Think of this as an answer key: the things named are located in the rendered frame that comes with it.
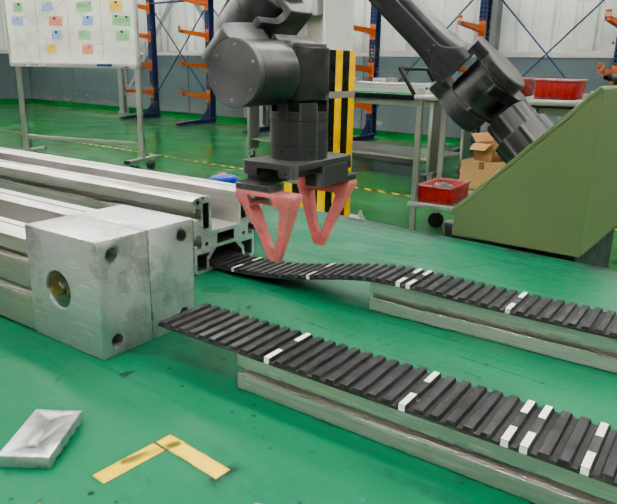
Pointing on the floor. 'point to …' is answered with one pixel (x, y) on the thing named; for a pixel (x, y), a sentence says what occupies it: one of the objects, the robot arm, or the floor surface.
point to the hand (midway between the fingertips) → (298, 244)
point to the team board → (75, 49)
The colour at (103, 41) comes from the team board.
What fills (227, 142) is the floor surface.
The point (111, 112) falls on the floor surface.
